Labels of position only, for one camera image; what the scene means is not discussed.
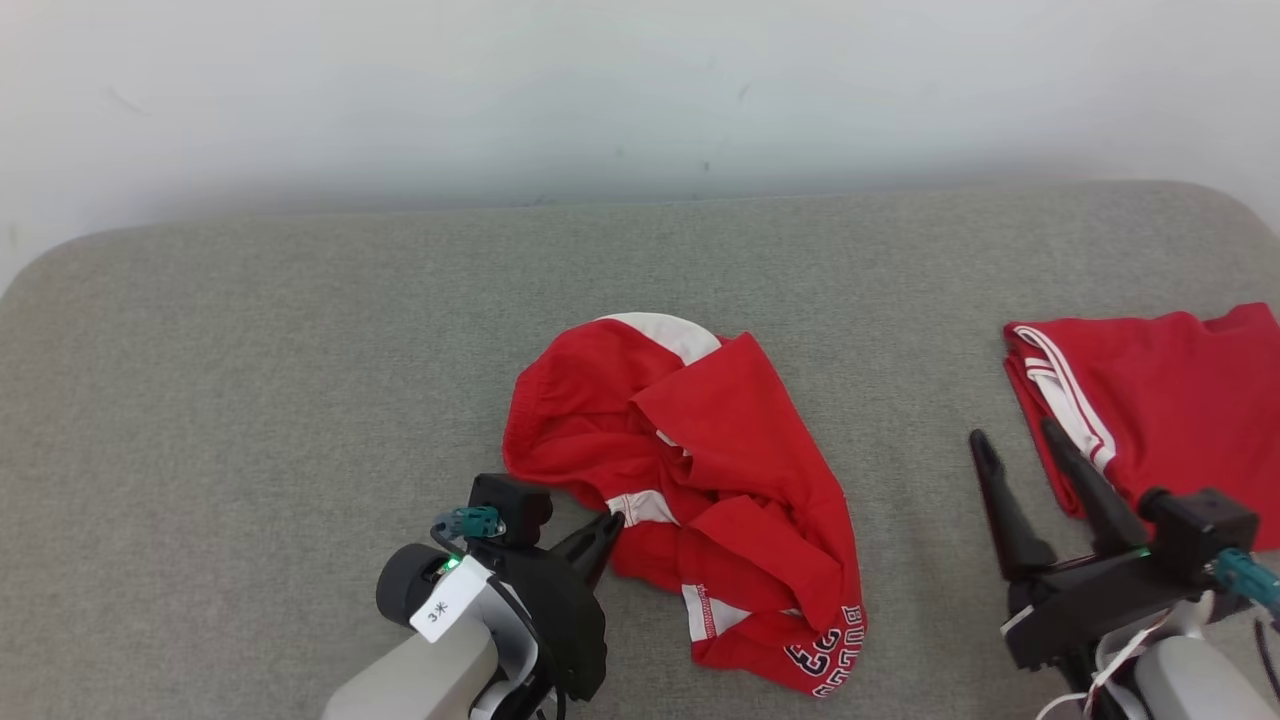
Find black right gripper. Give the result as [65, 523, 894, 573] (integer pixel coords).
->
[967, 417, 1217, 672]

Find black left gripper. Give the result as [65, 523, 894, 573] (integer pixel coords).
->
[469, 508, 627, 702]

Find red Bulls basketball shorts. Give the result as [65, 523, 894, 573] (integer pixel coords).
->
[502, 312, 867, 698]

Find red Bulls jersey white sleeves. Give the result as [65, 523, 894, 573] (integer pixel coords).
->
[1003, 302, 1280, 553]

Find grey fabric sofa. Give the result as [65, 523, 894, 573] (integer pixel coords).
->
[0, 180, 1280, 720]

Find teal left camera connector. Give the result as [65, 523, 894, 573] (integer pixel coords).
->
[432, 506, 506, 541]

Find teal camera connector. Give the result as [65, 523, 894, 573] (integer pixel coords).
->
[432, 506, 506, 541]
[1213, 548, 1280, 616]

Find thin white right arm cable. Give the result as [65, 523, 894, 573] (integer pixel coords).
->
[1035, 600, 1176, 720]

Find white paper cable tag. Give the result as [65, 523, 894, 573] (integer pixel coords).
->
[410, 567, 493, 643]

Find teal right camera connector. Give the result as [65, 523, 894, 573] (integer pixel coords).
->
[1213, 548, 1280, 616]

